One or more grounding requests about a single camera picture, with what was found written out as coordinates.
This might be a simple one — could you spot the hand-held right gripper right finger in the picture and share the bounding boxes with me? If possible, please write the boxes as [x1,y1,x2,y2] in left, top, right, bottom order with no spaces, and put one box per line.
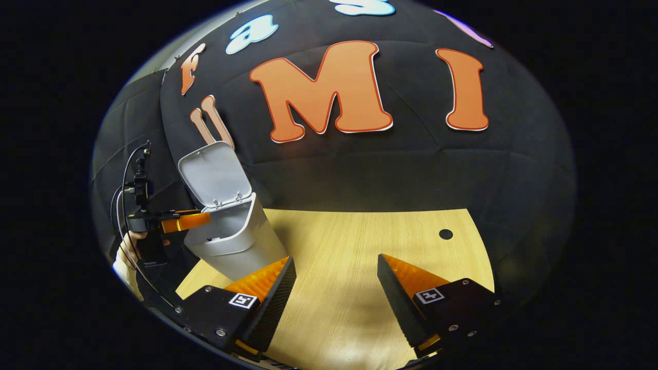
[377,253,504,359]

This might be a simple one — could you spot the wooden desktop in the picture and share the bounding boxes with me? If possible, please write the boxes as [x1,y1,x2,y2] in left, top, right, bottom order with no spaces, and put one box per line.
[176,208,495,370]

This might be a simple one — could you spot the white desktop garbage bin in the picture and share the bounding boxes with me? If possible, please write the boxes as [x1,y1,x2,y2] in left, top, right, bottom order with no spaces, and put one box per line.
[177,141,288,282]

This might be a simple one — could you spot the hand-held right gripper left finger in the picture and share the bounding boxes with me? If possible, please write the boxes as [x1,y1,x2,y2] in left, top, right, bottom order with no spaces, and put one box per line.
[175,257,298,360]

